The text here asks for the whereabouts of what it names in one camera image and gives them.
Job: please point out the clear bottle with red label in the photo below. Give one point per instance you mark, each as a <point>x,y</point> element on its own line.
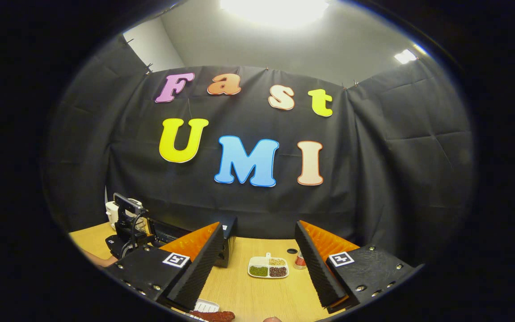
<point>300,260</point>

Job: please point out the white ribbed plate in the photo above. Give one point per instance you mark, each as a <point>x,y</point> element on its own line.
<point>206,306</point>

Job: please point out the red-brown meat strip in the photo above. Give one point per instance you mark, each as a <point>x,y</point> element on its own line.
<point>215,316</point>

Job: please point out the small ceiling light panel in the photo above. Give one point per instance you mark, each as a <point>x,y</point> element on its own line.
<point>405,56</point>

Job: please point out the white divided dish of beans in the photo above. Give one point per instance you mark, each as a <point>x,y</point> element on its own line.
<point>267,267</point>

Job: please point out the large ceiling light panel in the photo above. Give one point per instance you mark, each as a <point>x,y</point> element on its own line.
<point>275,11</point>

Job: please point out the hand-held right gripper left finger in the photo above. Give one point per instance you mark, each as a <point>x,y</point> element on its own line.
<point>201,268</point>

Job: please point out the white toaster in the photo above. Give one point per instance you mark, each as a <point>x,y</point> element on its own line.
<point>111,214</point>

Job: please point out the black electric oven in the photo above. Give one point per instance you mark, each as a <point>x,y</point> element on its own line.
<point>230,246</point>

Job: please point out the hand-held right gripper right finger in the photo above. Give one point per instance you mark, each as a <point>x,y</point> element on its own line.
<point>315,268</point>

